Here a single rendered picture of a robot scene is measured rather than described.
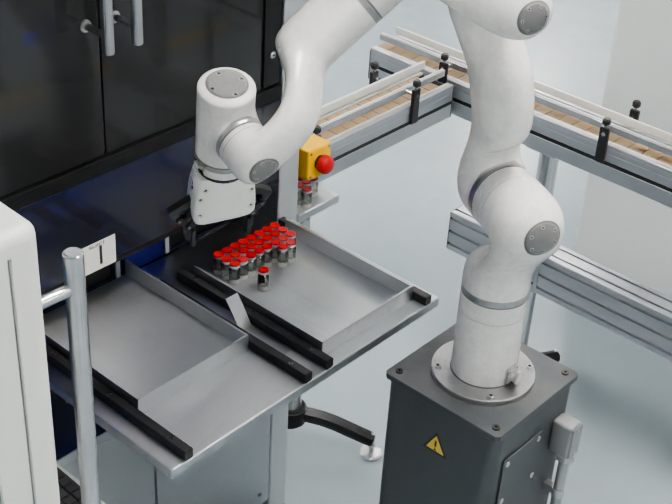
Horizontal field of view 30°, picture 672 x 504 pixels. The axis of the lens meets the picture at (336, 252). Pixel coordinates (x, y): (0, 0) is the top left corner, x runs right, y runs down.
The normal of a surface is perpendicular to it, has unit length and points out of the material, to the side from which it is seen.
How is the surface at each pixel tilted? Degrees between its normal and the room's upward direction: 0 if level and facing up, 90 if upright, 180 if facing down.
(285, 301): 0
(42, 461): 90
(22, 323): 90
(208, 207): 106
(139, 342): 0
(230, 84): 17
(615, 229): 90
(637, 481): 0
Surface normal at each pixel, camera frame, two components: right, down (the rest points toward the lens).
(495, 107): -0.30, 0.61
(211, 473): 0.74, 0.40
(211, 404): 0.05, -0.84
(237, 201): 0.37, 0.73
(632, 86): -0.67, 0.37
